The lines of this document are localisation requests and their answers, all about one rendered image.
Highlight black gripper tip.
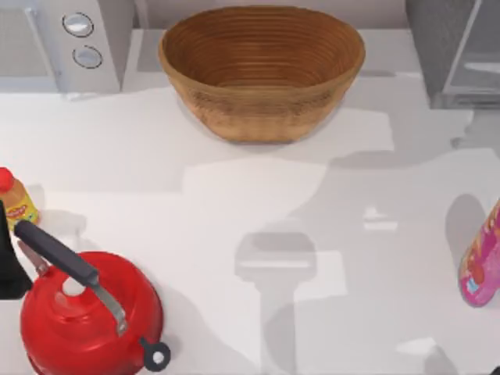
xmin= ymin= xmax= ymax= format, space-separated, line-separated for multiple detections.
xmin=0 ymin=198 xmax=34 ymax=301

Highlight red-capped yellow-label bottle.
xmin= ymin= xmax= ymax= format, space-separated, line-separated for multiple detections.
xmin=0 ymin=166 xmax=40 ymax=234

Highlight brown woven basket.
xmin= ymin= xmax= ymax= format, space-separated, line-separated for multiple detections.
xmin=158 ymin=5 xmax=366 ymax=144

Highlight pale microwave oven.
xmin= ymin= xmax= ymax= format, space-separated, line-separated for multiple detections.
xmin=0 ymin=0 xmax=137 ymax=95

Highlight red kettle with black handle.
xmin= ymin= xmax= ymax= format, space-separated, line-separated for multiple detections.
xmin=14 ymin=220 xmax=172 ymax=375

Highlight pink printed can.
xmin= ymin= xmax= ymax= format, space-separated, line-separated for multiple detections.
xmin=458 ymin=198 xmax=500 ymax=308

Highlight round microwave knob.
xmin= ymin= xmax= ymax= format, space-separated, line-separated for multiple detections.
xmin=71 ymin=44 xmax=105 ymax=70
xmin=62 ymin=12 xmax=95 ymax=39

